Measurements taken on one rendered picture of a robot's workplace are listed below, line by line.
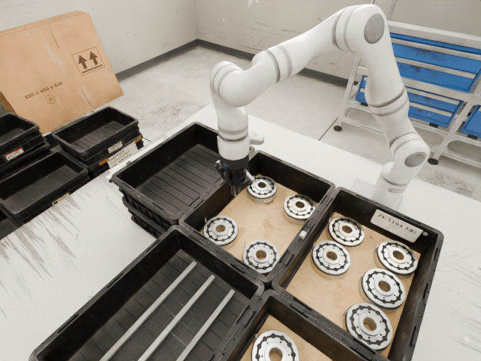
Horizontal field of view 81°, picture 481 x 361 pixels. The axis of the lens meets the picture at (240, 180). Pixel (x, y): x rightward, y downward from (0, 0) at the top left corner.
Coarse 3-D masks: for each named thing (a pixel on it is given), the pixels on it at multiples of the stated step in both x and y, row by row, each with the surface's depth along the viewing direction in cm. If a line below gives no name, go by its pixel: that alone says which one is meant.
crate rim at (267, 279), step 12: (252, 156) 96; (300, 168) 92; (324, 180) 88; (312, 216) 78; (192, 228) 75; (204, 240) 73; (228, 252) 70; (288, 252) 70; (240, 264) 68; (276, 264) 68; (264, 276) 66
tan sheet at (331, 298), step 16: (320, 240) 84; (368, 240) 84; (384, 240) 84; (352, 256) 80; (368, 256) 80; (304, 272) 77; (352, 272) 77; (288, 288) 74; (304, 288) 74; (320, 288) 74; (336, 288) 74; (352, 288) 74; (320, 304) 71; (336, 304) 71; (352, 304) 71; (336, 320) 68; (384, 352) 63
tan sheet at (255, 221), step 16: (240, 192) 98; (288, 192) 98; (224, 208) 93; (240, 208) 93; (256, 208) 93; (272, 208) 93; (240, 224) 88; (256, 224) 88; (272, 224) 88; (288, 224) 88; (240, 240) 84; (272, 240) 84; (288, 240) 84; (240, 256) 80
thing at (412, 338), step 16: (336, 192) 85; (352, 192) 85; (384, 208) 80; (416, 224) 76; (304, 240) 73; (288, 256) 69; (432, 256) 69; (432, 272) 66; (272, 288) 64; (304, 304) 61; (320, 320) 59; (416, 320) 59; (352, 336) 57; (416, 336) 57; (368, 352) 55
